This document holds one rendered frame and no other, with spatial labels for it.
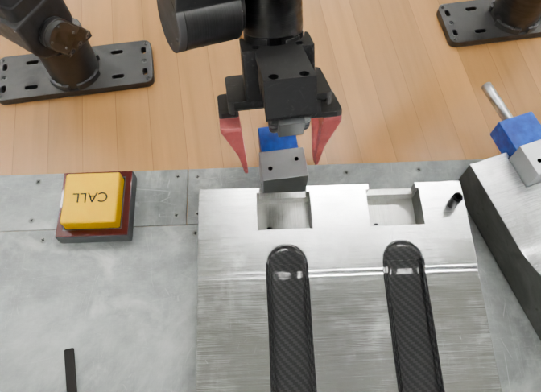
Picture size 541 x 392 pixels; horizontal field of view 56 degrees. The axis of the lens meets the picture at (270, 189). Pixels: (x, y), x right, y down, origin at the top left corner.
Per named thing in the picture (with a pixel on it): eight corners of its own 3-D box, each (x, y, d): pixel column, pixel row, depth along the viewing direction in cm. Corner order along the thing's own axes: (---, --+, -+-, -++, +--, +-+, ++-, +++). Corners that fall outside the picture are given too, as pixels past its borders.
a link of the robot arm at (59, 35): (43, 36, 53) (80, 2, 55) (-18, 2, 55) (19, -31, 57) (64, 74, 59) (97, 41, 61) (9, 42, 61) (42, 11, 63)
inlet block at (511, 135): (459, 104, 62) (475, 76, 58) (495, 92, 63) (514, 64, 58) (515, 196, 57) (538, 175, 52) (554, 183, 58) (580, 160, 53)
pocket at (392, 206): (358, 198, 54) (364, 183, 51) (408, 196, 54) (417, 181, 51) (363, 239, 52) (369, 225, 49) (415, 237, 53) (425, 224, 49)
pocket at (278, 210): (256, 201, 54) (256, 187, 51) (307, 200, 54) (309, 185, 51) (258, 242, 52) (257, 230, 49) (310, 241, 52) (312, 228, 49)
